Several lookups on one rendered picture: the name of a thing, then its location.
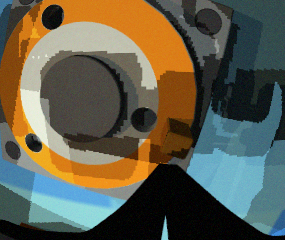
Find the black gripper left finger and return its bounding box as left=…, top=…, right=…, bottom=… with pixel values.
left=0, top=164, right=171, bottom=240

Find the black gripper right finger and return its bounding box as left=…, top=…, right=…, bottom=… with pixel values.
left=166, top=164, right=285, bottom=240

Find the orange round plate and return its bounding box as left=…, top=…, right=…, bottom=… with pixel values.
left=0, top=0, right=198, bottom=188

